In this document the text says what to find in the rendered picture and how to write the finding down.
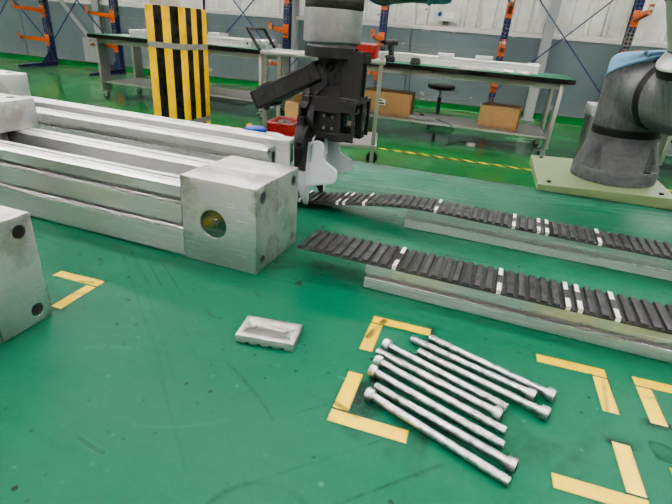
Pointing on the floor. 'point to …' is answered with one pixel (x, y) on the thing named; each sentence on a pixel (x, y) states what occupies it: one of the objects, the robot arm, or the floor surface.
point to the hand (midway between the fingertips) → (309, 189)
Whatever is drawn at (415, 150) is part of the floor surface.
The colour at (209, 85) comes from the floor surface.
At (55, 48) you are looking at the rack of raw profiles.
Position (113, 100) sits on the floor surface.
